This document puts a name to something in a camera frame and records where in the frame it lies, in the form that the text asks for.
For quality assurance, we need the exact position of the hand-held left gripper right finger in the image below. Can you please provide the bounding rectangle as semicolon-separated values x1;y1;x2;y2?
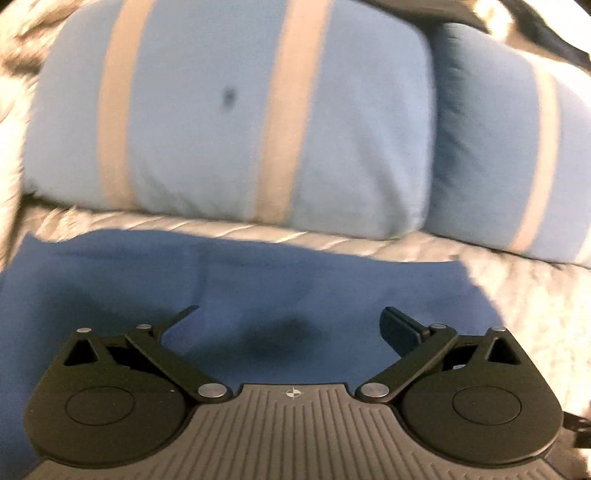
357;306;523;403

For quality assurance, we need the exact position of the blue fleece jacket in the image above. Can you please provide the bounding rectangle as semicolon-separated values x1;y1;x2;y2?
0;228;505;464

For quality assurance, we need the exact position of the blue grey-striped pillow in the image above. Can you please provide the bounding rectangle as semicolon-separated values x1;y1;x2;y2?
23;0;435;241
424;21;591;268

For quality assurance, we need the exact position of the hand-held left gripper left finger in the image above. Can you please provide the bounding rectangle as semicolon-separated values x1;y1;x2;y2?
64;305;232;404

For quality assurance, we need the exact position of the grey quilted bedspread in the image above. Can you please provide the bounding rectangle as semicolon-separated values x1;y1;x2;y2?
14;203;591;416

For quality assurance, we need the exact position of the black garment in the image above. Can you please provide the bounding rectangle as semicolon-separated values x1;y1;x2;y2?
365;0;485;25

